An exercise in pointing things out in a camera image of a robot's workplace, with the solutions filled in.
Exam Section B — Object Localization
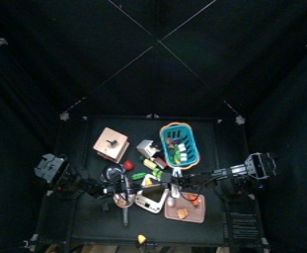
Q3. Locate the toy pan with long handle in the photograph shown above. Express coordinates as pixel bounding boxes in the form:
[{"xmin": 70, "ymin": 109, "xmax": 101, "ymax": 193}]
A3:
[{"xmin": 113, "ymin": 192, "xmax": 138, "ymax": 227}]

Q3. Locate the purple red toy food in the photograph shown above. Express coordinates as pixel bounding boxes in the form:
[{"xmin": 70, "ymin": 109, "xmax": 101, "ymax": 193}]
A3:
[{"xmin": 165, "ymin": 137, "xmax": 182, "ymax": 149}]

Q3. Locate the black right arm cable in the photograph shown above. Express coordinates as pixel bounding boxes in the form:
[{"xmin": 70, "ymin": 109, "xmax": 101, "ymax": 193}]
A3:
[{"xmin": 178, "ymin": 174, "xmax": 233, "ymax": 203}]

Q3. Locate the yellow toy block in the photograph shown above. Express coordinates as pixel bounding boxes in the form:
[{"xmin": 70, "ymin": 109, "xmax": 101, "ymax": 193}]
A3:
[{"xmin": 144, "ymin": 158, "xmax": 158, "ymax": 170}]

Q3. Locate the wooden box with black knob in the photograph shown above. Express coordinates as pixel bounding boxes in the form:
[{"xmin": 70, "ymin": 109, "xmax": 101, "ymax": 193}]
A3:
[{"xmin": 93, "ymin": 126, "xmax": 132, "ymax": 164}]

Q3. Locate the orange toy food piece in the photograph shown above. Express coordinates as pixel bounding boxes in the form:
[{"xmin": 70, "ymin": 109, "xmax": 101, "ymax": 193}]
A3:
[{"xmin": 186, "ymin": 193, "xmax": 202, "ymax": 208}]

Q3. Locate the round metal ring lid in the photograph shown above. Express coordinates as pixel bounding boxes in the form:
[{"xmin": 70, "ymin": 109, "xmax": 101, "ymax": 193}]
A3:
[{"xmin": 101, "ymin": 163, "xmax": 128, "ymax": 182}]

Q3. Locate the blue basket with orange rim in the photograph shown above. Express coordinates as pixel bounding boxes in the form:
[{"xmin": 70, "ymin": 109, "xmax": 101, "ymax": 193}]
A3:
[{"xmin": 158, "ymin": 122, "xmax": 202, "ymax": 171}]

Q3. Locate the silver toy cleaver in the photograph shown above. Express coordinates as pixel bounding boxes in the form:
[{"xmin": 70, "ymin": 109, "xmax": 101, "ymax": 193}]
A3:
[{"xmin": 170, "ymin": 167, "xmax": 184, "ymax": 200}]

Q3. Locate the white toy tray appliance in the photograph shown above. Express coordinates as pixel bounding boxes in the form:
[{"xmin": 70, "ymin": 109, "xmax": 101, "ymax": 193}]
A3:
[{"xmin": 134, "ymin": 173, "xmax": 170, "ymax": 214}]

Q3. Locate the white printed label sticker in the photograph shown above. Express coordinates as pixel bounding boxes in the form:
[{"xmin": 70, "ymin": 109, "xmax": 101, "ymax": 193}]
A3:
[{"xmin": 229, "ymin": 211, "xmax": 261, "ymax": 241}]

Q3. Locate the brown toy block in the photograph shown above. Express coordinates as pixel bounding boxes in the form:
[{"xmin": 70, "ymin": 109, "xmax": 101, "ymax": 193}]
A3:
[{"xmin": 154, "ymin": 156, "xmax": 169, "ymax": 170}]

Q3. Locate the orange toy bread slice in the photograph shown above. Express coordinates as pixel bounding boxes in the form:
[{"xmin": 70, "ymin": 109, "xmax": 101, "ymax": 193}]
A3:
[{"xmin": 176, "ymin": 208, "xmax": 190, "ymax": 220}]

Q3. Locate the pink square plate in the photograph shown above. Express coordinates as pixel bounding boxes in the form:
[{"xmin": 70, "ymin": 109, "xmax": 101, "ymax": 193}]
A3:
[{"xmin": 164, "ymin": 191, "xmax": 208, "ymax": 224}]

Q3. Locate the light green toy vegetable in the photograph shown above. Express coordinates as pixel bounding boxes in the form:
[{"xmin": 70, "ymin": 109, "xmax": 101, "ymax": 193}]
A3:
[{"xmin": 152, "ymin": 167, "xmax": 165, "ymax": 180}]

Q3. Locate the green toy in basket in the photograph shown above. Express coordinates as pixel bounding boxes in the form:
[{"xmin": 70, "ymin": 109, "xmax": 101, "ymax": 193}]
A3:
[{"xmin": 172, "ymin": 145, "xmax": 182, "ymax": 161}]

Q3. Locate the red toy tomato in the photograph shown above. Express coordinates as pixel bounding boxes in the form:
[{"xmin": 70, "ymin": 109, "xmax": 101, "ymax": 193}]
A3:
[{"xmin": 124, "ymin": 160, "xmax": 137, "ymax": 172}]

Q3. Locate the small white grey toy appliance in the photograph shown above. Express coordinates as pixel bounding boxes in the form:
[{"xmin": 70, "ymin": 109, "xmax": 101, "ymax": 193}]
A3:
[{"xmin": 136, "ymin": 138, "xmax": 162, "ymax": 160}]

